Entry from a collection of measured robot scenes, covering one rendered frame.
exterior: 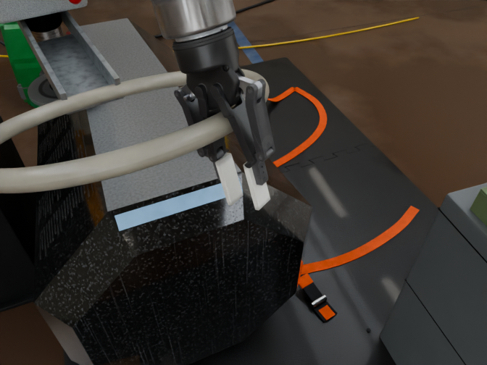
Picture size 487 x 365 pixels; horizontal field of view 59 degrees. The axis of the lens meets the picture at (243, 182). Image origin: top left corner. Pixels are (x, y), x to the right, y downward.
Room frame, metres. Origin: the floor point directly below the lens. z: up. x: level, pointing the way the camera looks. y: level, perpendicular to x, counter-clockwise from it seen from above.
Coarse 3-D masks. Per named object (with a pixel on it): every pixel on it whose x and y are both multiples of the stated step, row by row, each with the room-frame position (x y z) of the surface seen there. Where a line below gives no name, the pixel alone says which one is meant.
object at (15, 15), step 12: (0, 0) 1.01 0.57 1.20; (12, 0) 1.02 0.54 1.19; (24, 0) 1.04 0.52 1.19; (36, 0) 1.05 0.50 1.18; (48, 0) 1.06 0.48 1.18; (60, 0) 1.08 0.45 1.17; (84, 0) 1.11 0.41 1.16; (0, 12) 1.00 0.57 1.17; (12, 12) 1.02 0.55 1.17; (24, 12) 1.03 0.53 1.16; (36, 12) 1.04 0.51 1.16; (48, 12) 1.06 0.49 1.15
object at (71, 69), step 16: (64, 16) 1.11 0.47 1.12; (80, 32) 1.00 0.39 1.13; (32, 48) 0.97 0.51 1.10; (48, 48) 1.00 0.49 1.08; (64, 48) 1.00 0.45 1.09; (80, 48) 1.00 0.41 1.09; (48, 64) 0.84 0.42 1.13; (64, 64) 0.92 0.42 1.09; (80, 64) 0.92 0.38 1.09; (96, 64) 0.90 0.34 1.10; (64, 80) 0.84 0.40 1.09; (80, 80) 0.84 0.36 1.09; (96, 80) 0.84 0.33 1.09; (112, 80) 0.79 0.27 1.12; (64, 96) 0.72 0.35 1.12
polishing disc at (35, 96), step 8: (40, 80) 1.16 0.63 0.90; (48, 80) 1.16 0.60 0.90; (32, 88) 1.12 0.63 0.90; (40, 88) 1.12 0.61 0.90; (48, 88) 1.12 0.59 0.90; (32, 96) 1.07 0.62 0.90; (40, 96) 1.07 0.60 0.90; (48, 96) 1.07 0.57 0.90; (56, 96) 1.07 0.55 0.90; (40, 104) 1.04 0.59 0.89
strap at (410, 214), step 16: (304, 96) 2.44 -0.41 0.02; (320, 112) 2.25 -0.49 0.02; (320, 128) 2.09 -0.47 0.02; (304, 144) 1.93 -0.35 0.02; (288, 160) 1.79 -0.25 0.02; (400, 224) 1.33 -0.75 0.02; (384, 240) 1.23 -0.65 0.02; (336, 256) 1.14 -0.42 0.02; (352, 256) 1.14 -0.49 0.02; (304, 272) 1.06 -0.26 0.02
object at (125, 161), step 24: (168, 72) 0.80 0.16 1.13; (72, 96) 0.74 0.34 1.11; (96, 96) 0.75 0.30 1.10; (120, 96) 0.77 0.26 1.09; (24, 120) 0.64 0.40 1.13; (48, 120) 0.68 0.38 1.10; (216, 120) 0.43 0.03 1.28; (144, 144) 0.38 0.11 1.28; (168, 144) 0.38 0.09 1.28; (192, 144) 0.39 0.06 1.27; (0, 168) 0.38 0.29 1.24; (24, 168) 0.36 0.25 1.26; (48, 168) 0.36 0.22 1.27; (72, 168) 0.35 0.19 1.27; (96, 168) 0.35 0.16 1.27; (120, 168) 0.36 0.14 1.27; (144, 168) 0.37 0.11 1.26; (0, 192) 0.36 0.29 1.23; (24, 192) 0.35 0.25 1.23
